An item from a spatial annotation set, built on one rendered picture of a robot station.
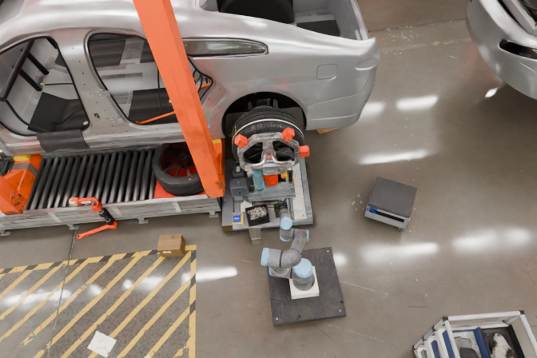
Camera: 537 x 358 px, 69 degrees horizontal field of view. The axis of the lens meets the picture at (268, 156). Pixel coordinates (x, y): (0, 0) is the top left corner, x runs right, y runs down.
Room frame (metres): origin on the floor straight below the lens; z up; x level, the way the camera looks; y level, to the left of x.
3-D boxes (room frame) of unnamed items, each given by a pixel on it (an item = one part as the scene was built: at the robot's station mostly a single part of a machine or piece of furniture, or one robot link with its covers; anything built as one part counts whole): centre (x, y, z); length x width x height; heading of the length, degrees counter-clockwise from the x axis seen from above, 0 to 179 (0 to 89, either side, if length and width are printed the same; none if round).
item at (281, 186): (2.31, -0.01, 0.32); 0.40 x 0.30 x 0.28; 88
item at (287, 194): (2.31, 0.01, 0.13); 0.50 x 0.36 x 0.10; 88
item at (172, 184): (2.51, 0.87, 0.39); 0.66 x 0.66 x 0.24
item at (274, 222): (1.74, 0.19, 0.44); 0.43 x 0.17 x 0.03; 88
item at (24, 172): (2.47, 2.45, 0.69); 0.52 x 0.17 x 0.35; 178
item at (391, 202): (1.86, -1.14, 0.17); 0.43 x 0.36 x 0.34; 61
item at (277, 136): (2.14, -0.01, 0.85); 0.54 x 0.07 x 0.54; 88
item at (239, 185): (2.33, 0.32, 0.26); 0.42 x 0.18 x 0.35; 178
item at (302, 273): (1.16, -0.16, 0.57); 0.17 x 0.15 x 0.18; 73
